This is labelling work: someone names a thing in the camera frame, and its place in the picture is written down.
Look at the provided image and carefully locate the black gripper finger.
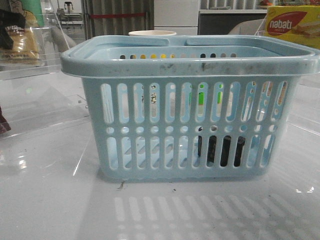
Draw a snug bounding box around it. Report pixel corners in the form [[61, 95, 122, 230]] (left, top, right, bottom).
[[0, 8, 27, 50]]

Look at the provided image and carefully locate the bread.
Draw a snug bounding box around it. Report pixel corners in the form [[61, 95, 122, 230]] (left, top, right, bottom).
[[0, 25, 42, 66]]

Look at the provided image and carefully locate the black tissue pack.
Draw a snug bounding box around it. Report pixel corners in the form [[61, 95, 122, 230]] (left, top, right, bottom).
[[194, 125, 246, 168]]

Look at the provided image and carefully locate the light blue plastic basket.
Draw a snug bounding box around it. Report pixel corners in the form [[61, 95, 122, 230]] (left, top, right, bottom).
[[60, 35, 320, 180]]

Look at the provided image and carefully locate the green cartoon snack bag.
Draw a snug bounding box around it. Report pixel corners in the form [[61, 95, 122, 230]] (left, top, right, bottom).
[[9, 0, 44, 28]]

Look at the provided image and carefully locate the clear acrylic shelf left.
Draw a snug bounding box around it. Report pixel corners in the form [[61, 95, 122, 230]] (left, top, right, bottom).
[[0, 0, 89, 139]]

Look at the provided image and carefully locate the clear acrylic shelf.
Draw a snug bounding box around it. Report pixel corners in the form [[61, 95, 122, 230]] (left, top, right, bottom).
[[254, 16, 320, 137], [0, 0, 89, 139]]

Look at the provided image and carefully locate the red barrier belt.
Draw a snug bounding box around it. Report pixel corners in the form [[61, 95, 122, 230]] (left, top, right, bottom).
[[89, 12, 147, 19]]

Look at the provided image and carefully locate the dark red snack packet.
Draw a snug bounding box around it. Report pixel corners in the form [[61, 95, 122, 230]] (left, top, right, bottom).
[[0, 107, 11, 134]]

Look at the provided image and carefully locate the white cabinet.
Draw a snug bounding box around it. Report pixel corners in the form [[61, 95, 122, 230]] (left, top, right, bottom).
[[153, 0, 201, 35]]

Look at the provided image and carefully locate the colourful cube box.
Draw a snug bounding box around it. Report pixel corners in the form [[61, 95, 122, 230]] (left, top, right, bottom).
[[188, 84, 224, 105]]

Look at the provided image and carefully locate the yellow nabati wafer box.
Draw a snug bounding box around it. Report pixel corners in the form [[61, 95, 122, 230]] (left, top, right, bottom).
[[263, 5, 320, 49]]

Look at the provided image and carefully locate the clear acrylic shelf right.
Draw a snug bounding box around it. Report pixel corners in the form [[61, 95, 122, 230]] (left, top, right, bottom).
[[254, 16, 320, 137]]

